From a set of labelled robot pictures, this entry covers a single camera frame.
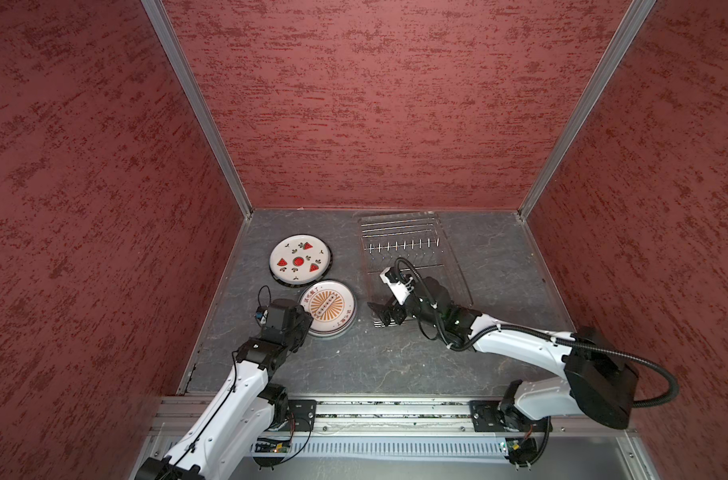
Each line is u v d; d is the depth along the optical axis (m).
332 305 0.92
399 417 0.76
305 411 0.74
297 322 0.67
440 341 0.60
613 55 0.77
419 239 1.14
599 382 0.43
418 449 0.77
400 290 0.69
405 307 0.70
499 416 0.74
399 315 0.71
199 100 0.87
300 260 1.03
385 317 0.71
